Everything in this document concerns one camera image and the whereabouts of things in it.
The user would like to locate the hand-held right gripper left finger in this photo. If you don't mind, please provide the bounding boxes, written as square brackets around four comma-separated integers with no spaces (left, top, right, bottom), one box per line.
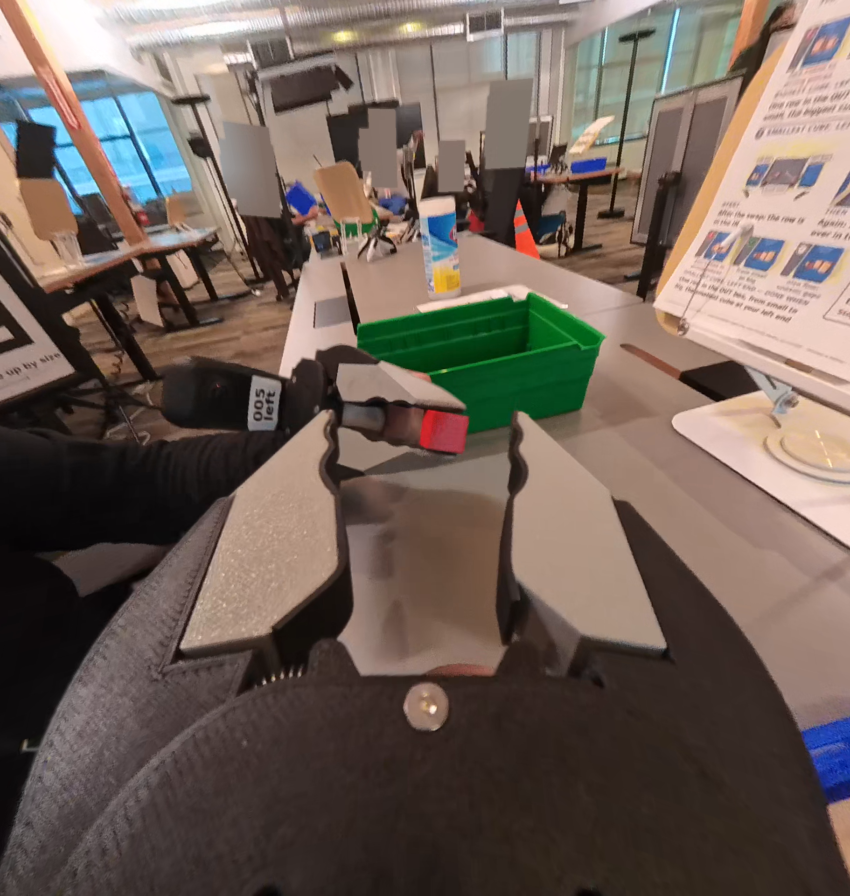
[179,412,354,659]

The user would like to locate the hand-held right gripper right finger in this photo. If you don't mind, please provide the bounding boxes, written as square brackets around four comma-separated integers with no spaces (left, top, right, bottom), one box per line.
[496,412,669,676]

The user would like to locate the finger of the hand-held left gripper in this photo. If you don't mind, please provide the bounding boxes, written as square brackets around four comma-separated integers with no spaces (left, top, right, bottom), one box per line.
[335,360,468,415]
[340,404,426,449]

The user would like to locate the red wooden cube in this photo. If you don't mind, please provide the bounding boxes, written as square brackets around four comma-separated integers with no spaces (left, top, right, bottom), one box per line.
[419,409,470,455]

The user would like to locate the green plastic bin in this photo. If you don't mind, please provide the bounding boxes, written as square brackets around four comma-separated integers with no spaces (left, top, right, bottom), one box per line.
[356,293,606,435]

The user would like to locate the blue plastic bin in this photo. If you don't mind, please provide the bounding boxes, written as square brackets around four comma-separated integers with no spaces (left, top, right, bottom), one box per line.
[801,713,850,804]

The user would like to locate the person's left forearm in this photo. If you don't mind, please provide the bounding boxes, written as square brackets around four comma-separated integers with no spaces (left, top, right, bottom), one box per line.
[0,416,293,554]

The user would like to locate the wooden-top standing desk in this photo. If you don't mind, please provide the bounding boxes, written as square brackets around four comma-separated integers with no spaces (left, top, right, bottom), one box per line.
[530,164,625,254]
[39,225,223,382]

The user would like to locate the white paper sheets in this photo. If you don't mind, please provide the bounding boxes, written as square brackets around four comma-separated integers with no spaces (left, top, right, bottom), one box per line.
[417,283,569,314]

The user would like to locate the wipes canister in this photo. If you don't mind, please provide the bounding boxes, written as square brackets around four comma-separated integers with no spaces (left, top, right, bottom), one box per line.
[418,196,462,298]

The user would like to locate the small wooden document stand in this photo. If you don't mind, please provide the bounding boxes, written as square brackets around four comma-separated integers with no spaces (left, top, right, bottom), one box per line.
[313,161,383,240]

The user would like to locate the orange traffic cone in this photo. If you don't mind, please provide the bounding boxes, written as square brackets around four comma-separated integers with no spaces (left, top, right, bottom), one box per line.
[512,199,541,260]

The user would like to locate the white sign board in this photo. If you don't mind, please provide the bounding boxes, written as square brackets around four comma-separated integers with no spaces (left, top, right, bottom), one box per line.
[0,185,83,415]

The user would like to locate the person's torso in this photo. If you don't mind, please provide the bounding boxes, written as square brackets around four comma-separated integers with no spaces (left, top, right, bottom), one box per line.
[0,546,146,896]

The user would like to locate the black floor lamp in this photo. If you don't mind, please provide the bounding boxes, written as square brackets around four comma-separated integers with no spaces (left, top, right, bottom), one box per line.
[599,28,658,219]

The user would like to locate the grey aluminium-framed case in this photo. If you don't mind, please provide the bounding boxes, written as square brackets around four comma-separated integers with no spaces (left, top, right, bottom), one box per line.
[631,73,744,246]

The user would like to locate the diagonal support beam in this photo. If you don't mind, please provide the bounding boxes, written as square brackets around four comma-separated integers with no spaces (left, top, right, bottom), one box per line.
[0,0,147,247]

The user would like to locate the printed instruction sheet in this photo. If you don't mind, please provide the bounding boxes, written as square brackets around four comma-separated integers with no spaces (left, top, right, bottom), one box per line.
[655,0,850,351]

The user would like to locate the black desk cable cover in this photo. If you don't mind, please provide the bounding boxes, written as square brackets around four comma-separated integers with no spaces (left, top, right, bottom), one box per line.
[680,360,769,401]

